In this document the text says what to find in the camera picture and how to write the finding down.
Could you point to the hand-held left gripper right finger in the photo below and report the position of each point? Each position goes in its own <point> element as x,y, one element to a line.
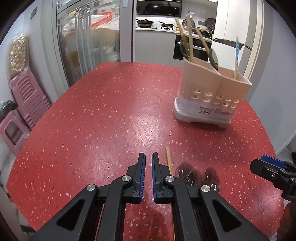
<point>154,176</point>

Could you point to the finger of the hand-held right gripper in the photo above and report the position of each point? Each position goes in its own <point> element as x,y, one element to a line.
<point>274,161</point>
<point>263,169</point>

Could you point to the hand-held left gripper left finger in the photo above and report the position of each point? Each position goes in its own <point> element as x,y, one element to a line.
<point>142,176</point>

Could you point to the plain wooden chopstick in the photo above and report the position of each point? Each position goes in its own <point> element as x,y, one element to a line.
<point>189,34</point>
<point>202,38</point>
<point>168,160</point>

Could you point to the beige utensil holder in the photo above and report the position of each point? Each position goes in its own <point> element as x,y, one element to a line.
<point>208,81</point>

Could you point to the blue patterned wooden chopstick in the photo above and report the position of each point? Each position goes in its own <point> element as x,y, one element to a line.
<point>236,53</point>

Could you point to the wooden chopstick with patterned top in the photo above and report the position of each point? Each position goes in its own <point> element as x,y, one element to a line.
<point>179,26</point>

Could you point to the person's right forearm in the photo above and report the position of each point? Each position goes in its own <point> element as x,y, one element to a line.
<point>285,220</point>

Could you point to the black built-in oven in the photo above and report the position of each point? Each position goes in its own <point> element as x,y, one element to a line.
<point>177,48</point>

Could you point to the single pink plastic stool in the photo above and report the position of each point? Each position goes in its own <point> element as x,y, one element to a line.
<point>13,134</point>

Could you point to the cardboard box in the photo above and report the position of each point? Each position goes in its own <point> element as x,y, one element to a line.
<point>106,44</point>

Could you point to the stack of pink stools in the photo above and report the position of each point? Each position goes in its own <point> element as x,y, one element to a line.
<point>30,97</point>

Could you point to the glass sliding door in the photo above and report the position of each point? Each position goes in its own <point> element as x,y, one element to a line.
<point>76,51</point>

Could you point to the black wok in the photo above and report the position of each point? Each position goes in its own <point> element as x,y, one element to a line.
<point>204,31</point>

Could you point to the white cabinet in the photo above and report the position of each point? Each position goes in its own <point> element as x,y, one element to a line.
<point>231,18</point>

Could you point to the round black mesh skimmer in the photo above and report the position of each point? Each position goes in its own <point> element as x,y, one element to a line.
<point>210,24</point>

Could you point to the black frying pan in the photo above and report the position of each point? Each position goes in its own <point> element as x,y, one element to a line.
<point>166,25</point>
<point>144,22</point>

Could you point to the black plastic bag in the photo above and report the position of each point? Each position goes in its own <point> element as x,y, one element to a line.
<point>7,109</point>

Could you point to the round metal strainer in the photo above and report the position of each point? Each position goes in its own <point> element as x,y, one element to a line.
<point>185,23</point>

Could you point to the red plastic basket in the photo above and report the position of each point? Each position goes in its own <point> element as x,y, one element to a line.
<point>101,19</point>

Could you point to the black range hood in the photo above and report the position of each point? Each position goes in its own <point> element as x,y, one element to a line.
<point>159,8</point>

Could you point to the clear bag of nuts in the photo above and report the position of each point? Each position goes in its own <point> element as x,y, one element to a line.
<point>18,55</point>

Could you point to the black wall switch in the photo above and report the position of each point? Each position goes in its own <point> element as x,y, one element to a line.
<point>33,12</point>

